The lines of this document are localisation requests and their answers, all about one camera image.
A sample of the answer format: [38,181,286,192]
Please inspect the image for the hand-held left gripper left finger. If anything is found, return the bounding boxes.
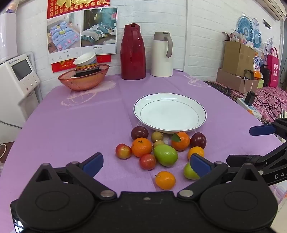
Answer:
[30,152,118,201]

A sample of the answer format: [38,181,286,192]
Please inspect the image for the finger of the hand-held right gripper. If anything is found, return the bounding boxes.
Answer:
[249,118,287,140]
[226,143,287,171]

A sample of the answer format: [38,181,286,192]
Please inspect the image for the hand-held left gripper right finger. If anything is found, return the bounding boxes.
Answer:
[177,153,267,200]

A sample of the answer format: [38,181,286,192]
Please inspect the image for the green apple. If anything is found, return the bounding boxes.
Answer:
[184,162,200,180]

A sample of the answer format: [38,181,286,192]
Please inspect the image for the small orange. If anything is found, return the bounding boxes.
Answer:
[187,146,205,161]
[155,171,176,191]

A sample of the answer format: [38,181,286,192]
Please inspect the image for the dark purple passion fruit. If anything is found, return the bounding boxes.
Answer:
[190,132,207,149]
[131,126,149,141]

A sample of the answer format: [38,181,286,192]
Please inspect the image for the orange with green leaf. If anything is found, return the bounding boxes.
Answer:
[171,131,191,151]

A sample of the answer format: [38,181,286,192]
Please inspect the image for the small red yellow apple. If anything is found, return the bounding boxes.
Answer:
[115,143,132,160]

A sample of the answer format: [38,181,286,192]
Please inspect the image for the green mango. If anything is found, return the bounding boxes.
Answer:
[154,144,178,167]

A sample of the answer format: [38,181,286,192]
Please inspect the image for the large orange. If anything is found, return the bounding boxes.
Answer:
[131,137,153,158]

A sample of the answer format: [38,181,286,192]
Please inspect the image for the white plate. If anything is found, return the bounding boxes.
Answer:
[134,93,207,134]

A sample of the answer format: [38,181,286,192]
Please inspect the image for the white power strip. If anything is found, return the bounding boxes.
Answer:
[236,97,263,122]

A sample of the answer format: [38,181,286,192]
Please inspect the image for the black charger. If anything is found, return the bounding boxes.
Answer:
[244,91,256,106]

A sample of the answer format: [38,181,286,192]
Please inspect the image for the pink floral bed cover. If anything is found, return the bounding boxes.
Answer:
[252,86,287,126]

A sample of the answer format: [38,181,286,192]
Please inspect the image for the leopard print blanket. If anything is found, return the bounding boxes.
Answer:
[204,80,245,99]

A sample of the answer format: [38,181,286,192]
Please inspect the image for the flat cardboard box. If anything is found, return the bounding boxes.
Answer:
[216,68,259,94]

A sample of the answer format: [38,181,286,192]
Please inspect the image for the pink gift bag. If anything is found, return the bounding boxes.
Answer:
[267,47,281,88]

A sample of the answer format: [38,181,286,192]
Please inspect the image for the tall cardboard box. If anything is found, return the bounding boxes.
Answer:
[222,40,257,77]

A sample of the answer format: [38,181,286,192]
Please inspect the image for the orange glass bowl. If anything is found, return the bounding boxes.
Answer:
[58,64,110,91]

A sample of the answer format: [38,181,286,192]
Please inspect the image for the black bowl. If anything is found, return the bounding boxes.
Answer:
[74,68,102,78]

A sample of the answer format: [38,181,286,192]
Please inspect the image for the blue paper fan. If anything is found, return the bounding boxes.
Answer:
[252,29,263,49]
[236,15,253,38]

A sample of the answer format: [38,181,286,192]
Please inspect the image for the patterned bowl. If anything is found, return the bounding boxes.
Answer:
[74,63,99,72]

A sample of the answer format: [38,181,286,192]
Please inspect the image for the white bowl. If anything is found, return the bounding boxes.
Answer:
[73,52,97,67]

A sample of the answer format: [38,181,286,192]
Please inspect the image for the white machine with screen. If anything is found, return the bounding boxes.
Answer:
[0,53,41,131]

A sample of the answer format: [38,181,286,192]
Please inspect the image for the white thermos jug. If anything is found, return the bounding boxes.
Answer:
[150,32,173,78]

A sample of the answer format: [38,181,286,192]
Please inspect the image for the red thermos jug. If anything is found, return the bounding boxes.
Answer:
[120,23,146,80]

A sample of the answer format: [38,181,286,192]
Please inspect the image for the white air conditioner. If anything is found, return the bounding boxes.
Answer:
[256,0,287,22]

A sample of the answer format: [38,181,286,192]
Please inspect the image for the bedding picture poster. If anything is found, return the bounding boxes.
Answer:
[47,7,118,61]

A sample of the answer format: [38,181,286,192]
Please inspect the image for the white water purifier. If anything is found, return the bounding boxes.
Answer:
[0,12,18,65]

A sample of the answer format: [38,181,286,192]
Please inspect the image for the black cable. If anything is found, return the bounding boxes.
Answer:
[256,90,283,120]

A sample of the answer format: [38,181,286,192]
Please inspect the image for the white wall pipe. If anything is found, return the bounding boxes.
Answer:
[183,0,189,70]

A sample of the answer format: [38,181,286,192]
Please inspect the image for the red wall calendar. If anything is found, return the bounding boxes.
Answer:
[47,0,112,73]

